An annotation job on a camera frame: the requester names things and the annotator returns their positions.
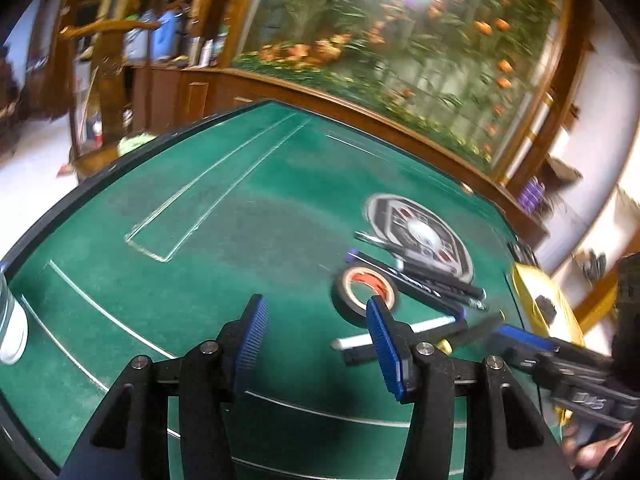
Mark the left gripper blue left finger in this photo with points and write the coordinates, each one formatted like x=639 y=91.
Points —
x=240 y=341

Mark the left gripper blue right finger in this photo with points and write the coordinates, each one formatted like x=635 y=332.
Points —
x=397 y=366

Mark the black marker yellow end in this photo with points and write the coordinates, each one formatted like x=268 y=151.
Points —
x=471 y=334

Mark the black electrical tape roll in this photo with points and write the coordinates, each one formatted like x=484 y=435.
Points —
x=354 y=285

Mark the black marker purple ends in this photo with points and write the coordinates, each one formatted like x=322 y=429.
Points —
x=411 y=287

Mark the black fineliner pen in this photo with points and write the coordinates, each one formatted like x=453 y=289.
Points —
x=456 y=294

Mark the black marker white cap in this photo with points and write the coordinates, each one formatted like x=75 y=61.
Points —
x=441 y=279

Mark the black tape dispenser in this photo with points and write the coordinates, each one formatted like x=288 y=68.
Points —
x=546 y=308

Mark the clear gel pen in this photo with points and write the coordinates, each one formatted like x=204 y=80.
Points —
x=397 y=250

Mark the person right hand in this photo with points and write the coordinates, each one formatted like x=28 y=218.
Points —
x=590 y=456

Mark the black marker under pile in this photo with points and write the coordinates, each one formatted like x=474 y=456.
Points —
x=360 y=349

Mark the round table centre panel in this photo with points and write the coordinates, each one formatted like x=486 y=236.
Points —
x=419 y=234

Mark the yellow foam storage box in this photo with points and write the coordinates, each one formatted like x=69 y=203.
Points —
x=531 y=282

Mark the purple bottles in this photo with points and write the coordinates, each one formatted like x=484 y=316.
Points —
x=531 y=195

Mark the white cup at edge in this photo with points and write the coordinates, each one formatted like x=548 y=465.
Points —
x=13 y=326

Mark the flower glass partition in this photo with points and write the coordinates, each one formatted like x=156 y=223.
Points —
x=460 y=72

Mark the blue thermos jug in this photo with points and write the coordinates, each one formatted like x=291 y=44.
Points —
x=166 y=38

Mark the wooden chair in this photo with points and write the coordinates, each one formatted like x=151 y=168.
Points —
x=107 y=83

